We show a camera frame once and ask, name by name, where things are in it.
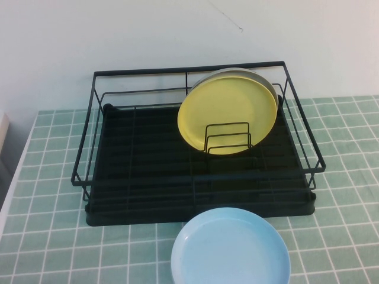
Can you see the light blue plate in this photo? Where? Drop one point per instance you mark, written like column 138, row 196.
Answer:
column 228, row 251

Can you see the yellow plate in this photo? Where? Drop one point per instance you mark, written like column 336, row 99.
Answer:
column 225, row 103

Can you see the grey plate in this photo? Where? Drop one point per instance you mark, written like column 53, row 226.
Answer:
column 260, row 77

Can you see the black plastic drip tray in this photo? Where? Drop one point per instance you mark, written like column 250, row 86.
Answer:
column 142, row 142

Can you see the green checkered tablecloth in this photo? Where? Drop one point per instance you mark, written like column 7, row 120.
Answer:
column 340, row 177

